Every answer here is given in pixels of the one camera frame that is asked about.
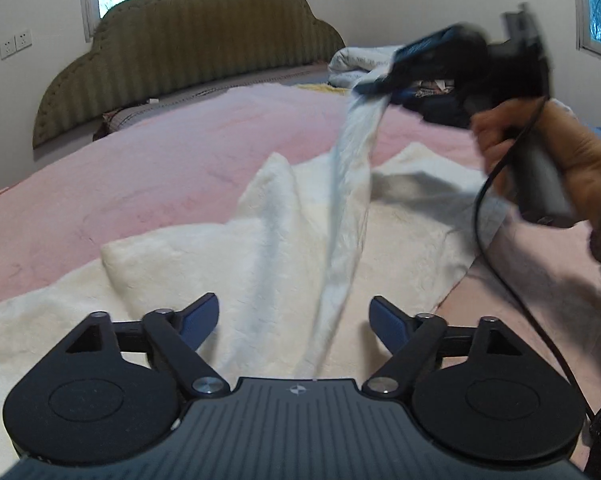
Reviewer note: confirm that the white wall socket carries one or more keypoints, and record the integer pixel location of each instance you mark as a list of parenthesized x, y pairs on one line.
[(7, 49), (24, 40)]

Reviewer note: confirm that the person's right hand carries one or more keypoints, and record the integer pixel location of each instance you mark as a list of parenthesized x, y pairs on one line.
[(575, 150)]

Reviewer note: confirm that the striped brown pillow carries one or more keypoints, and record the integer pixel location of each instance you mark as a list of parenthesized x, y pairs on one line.
[(123, 119)]

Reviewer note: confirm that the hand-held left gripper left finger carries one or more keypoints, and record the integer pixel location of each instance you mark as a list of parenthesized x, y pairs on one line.
[(200, 319)]

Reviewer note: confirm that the cream pants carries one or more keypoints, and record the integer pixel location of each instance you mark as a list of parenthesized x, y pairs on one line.
[(205, 240)]

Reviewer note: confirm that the olive padded headboard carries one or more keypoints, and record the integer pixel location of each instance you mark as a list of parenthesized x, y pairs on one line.
[(205, 35)]

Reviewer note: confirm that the dark clothes pile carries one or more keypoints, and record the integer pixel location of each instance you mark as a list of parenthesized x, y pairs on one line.
[(445, 105)]

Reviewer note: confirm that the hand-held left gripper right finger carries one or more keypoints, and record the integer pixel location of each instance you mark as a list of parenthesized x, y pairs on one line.
[(388, 320)]

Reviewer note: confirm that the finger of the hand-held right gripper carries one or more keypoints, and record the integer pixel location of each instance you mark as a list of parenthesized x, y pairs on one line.
[(405, 92), (440, 47)]

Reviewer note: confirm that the yellow cloth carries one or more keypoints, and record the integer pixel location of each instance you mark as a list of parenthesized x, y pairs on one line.
[(325, 89)]

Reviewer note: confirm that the white quilt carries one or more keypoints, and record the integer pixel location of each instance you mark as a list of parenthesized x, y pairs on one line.
[(355, 62)]

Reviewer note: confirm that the pink blanket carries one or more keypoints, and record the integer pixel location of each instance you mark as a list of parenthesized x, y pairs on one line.
[(130, 175)]

